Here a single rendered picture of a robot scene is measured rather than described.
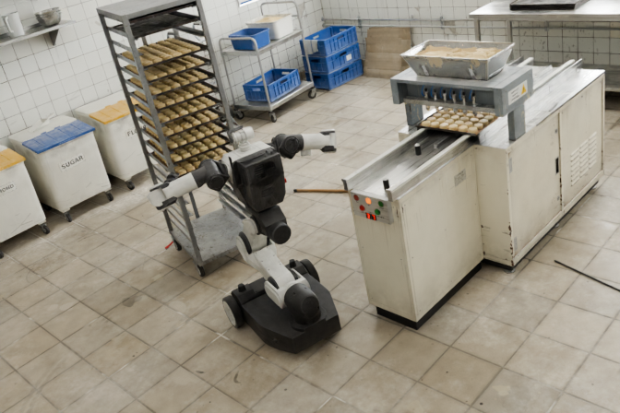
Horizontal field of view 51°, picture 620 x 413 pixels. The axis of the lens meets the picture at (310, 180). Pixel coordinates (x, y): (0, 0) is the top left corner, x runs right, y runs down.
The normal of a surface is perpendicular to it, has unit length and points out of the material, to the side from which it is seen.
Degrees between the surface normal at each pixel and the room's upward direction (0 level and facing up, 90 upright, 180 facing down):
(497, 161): 90
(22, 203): 92
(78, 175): 92
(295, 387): 0
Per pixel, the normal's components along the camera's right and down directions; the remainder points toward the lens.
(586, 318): -0.18, -0.89
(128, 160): 0.66, 0.25
